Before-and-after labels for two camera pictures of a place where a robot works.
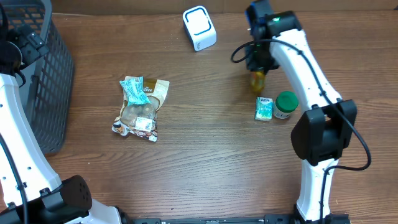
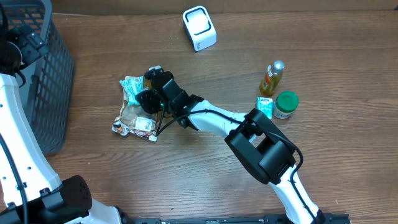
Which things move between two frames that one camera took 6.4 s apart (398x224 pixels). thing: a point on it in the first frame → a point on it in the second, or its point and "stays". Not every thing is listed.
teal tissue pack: (263, 108) stays
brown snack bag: (141, 120) stays
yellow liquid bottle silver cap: (257, 78) → (272, 75)
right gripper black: (259, 64) → (158, 78)
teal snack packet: (133, 88) stays
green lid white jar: (286, 102) stays
